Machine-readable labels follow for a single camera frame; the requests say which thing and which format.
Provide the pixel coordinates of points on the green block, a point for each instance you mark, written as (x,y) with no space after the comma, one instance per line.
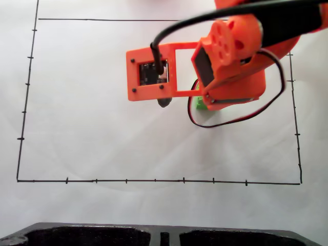
(202,103)

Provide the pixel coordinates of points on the black foam tray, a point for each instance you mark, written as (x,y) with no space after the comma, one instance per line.
(89,235)

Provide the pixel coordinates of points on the orange camera mount with board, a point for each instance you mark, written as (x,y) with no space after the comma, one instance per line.
(133,77)

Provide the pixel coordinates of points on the white paper sheet with frame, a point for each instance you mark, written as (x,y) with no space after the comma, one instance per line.
(102,128)

